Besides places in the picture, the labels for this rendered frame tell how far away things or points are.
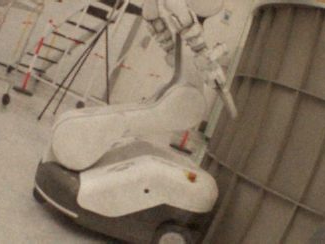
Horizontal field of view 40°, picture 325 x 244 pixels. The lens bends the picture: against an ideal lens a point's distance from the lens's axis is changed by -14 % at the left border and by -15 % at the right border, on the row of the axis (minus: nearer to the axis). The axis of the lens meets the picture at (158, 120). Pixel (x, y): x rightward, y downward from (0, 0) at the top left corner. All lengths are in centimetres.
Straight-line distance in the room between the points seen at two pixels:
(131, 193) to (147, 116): 29
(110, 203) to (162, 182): 19
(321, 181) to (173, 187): 54
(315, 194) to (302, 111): 33
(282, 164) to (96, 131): 67
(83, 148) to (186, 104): 39
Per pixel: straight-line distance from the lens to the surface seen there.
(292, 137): 177
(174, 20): 162
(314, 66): 179
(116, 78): 933
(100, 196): 163
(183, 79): 183
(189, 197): 168
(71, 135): 174
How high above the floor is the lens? 58
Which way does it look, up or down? 3 degrees down
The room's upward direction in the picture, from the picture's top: 21 degrees clockwise
